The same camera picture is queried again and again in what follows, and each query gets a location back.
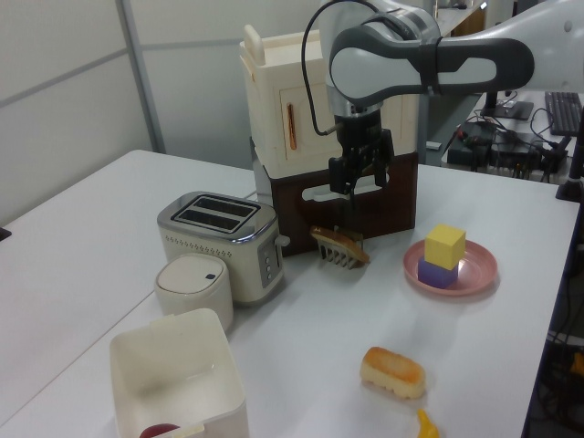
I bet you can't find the pink plate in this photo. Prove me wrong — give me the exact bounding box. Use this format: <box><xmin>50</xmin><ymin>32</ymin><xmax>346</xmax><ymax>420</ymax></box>
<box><xmin>402</xmin><ymin>240</ymin><xmax>499</xmax><ymax>298</ymax></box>

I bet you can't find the yellow banana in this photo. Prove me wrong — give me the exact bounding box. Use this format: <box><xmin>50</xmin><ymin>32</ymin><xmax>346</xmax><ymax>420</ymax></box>
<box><xmin>415</xmin><ymin>408</ymin><xmax>441</xmax><ymax>438</ymax></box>

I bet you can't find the oblong bread bun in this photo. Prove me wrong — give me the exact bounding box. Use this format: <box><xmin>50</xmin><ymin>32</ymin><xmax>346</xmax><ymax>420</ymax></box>
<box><xmin>360</xmin><ymin>346</ymin><xmax>427</xmax><ymax>402</ymax></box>

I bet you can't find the black keyboard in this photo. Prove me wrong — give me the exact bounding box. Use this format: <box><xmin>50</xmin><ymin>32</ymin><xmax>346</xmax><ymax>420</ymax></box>
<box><xmin>543</xmin><ymin>90</ymin><xmax>584</xmax><ymax>137</ymax></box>

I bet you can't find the metal toast rack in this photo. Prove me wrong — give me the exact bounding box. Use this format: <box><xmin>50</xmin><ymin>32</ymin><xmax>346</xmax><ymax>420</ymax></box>
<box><xmin>314</xmin><ymin>225</ymin><xmax>366</xmax><ymax>272</ymax></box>

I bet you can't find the black desk clamp post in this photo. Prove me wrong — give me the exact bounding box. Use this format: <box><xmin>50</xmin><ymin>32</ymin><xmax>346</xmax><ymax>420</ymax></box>
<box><xmin>554</xmin><ymin>131</ymin><xmax>584</xmax><ymax>203</ymax></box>

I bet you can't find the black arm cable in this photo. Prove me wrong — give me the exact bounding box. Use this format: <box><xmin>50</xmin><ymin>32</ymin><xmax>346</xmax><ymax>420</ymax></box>
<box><xmin>300</xmin><ymin>0</ymin><xmax>341</xmax><ymax>137</ymax></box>

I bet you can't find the small cream lidded bin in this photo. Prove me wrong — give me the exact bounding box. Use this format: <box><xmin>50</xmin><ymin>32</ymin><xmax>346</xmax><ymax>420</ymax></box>
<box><xmin>153</xmin><ymin>255</ymin><xmax>235</xmax><ymax>333</ymax></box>

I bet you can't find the yellow cube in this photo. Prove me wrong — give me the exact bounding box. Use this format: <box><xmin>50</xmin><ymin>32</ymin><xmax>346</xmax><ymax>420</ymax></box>
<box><xmin>424</xmin><ymin>223</ymin><xmax>467</xmax><ymax>269</ymax></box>

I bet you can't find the open cream plastic box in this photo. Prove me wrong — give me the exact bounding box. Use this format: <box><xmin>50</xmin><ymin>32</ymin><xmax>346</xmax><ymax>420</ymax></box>
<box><xmin>109</xmin><ymin>308</ymin><xmax>250</xmax><ymax>438</ymax></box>

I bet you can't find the brown toast slice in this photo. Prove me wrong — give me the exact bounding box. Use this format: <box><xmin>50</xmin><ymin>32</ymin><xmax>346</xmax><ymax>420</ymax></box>
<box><xmin>309</xmin><ymin>225</ymin><xmax>371</xmax><ymax>264</ymax></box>

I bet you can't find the black electronics box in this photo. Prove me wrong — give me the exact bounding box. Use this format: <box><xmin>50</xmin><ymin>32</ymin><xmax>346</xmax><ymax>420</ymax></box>
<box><xmin>445</xmin><ymin>120</ymin><xmax>572</xmax><ymax>178</ymax></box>

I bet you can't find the purple cube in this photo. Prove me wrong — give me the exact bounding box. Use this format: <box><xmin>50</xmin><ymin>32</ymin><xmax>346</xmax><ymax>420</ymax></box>
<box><xmin>417</xmin><ymin>257</ymin><xmax>460</xmax><ymax>290</ymax></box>

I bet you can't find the red apple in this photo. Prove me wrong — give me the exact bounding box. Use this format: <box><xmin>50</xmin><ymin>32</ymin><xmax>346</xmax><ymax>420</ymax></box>
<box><xmin>139</xmin><ymin>422</ymin><xmax>182</xmax><ymax>438</ymax></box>

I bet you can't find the dark brown crate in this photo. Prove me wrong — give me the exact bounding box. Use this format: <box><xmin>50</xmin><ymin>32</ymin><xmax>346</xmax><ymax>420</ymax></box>
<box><xmin>267</xmin><ymin>151</ymin><xmax>419</xmax><ymax>259</ymax></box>

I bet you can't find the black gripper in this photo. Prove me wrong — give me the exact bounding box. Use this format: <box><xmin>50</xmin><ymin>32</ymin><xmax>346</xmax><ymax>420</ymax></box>
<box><xmin>328</xmin><ymin>108</ymin><xmax>395</xmax><ymax>194</ymax></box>

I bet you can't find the cream chrome toaster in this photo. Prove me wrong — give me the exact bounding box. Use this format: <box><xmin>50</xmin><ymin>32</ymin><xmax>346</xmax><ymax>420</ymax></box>
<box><xmin>156</xmin><ymin>190</ymin><xmax>291</xmax><ymax>308</ymax></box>

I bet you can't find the cream oven appliance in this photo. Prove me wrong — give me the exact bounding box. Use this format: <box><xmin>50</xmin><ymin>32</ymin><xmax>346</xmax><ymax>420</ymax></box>
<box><xmin>238</xmin><ymin>25</ymin><xmax>419</xmax><ymax>177</ymax></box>

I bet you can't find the black monitor stand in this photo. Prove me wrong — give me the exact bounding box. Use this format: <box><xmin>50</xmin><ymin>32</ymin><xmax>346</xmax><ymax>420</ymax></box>
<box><xmin>478</xmin><ymin>90</ymin><xmax>535</xmax><ymax>121</ymax></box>

